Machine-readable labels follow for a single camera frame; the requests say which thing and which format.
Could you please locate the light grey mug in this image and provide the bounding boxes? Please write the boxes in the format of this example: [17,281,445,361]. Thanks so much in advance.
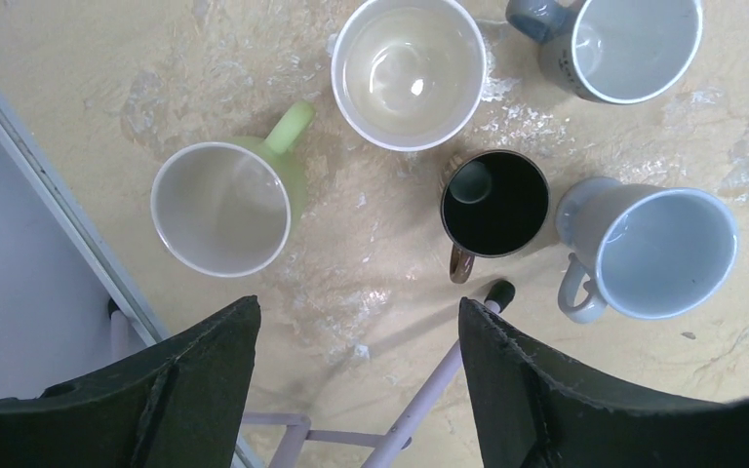
[555,176,739,324]

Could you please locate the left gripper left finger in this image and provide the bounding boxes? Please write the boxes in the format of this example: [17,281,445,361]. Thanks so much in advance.
[0,295,261,467]

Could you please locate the green cup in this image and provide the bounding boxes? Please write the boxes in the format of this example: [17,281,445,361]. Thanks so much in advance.
[150,100,315,278]

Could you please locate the yellow cup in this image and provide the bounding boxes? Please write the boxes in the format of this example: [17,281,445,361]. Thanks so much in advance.
[330,0,488,152]

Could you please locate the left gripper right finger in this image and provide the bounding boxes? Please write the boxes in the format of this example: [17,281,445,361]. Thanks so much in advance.
[458,297,749,467]

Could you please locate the brown mug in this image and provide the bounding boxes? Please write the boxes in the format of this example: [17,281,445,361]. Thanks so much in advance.
[439,149,550,284]

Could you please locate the white music stand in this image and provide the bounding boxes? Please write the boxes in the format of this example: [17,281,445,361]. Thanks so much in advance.
[107,279,518,468]

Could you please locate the aluminium frame rail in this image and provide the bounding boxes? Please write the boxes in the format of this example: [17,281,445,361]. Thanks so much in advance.
[0,42,266,468]

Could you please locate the dark blue-grey mug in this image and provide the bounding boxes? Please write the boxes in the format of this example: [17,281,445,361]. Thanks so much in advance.
[505,0,703,105]

